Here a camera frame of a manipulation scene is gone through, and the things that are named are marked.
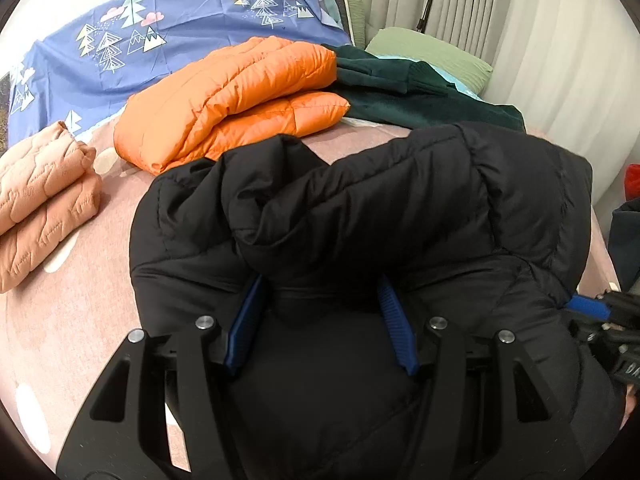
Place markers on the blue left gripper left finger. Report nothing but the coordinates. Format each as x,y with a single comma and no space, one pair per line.
240,328

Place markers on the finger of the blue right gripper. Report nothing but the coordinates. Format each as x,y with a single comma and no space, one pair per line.
594,308

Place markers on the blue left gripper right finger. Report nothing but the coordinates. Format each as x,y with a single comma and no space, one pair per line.
400,331

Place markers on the black puffer jacket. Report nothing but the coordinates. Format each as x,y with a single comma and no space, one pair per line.
486,227

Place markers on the person's right hand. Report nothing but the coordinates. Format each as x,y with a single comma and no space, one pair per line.
630,403

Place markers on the pink quilted jacket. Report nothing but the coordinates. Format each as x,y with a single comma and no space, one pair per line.
49,189

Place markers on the dark green sweater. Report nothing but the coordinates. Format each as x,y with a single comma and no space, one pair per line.
409,94

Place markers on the orange puffer jacket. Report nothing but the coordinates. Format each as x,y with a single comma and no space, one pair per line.
234,96

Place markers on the grey curtain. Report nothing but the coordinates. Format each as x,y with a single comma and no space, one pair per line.
570,66

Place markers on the green striped pillow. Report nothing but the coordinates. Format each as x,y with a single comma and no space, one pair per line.
468,73

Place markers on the blue tree-print sheet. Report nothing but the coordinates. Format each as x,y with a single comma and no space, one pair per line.
86,70

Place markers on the dark patterned blanket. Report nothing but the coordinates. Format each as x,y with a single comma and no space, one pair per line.
5,88

